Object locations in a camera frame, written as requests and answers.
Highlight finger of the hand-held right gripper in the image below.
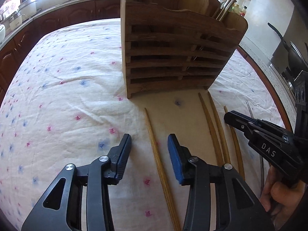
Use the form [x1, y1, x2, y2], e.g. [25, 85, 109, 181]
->
[224, 111, 262, 140]

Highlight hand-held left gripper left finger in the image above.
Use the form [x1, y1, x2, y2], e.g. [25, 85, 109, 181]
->
[21, 133, 132, 231]

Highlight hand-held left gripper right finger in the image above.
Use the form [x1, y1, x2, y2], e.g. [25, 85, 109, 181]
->
[167, 133, 276, 231]

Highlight plain wooden chopstick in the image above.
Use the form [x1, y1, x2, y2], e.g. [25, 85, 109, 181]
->
[144, 108, 181, 231]

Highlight carved wooden chopstick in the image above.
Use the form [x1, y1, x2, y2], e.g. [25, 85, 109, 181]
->
[207, 91, 231, 166]
[198, 92, 225, 167]
[223, 105, 246, 182]

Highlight wooden utensil holder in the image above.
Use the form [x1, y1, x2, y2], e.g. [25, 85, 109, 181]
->
[120, 0, 249, 99]

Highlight thin metal chopstick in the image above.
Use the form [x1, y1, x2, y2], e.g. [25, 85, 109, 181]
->
[218, 0, 246, 21]

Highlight person's right hand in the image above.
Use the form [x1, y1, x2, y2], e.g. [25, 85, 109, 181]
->
[260, 167, 308, 220]

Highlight gas stove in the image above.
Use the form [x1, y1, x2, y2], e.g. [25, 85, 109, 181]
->
[269, 55, 308, 98]

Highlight white floral tablecloth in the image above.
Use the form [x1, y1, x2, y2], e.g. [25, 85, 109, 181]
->
[0, 17, 293, 231]

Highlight black wok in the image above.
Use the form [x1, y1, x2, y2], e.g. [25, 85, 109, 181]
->
[268, 22, 308, 78]

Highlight small white kitchen appliance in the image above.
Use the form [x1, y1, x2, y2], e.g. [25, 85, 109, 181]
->
[7, 11, 23, 30]

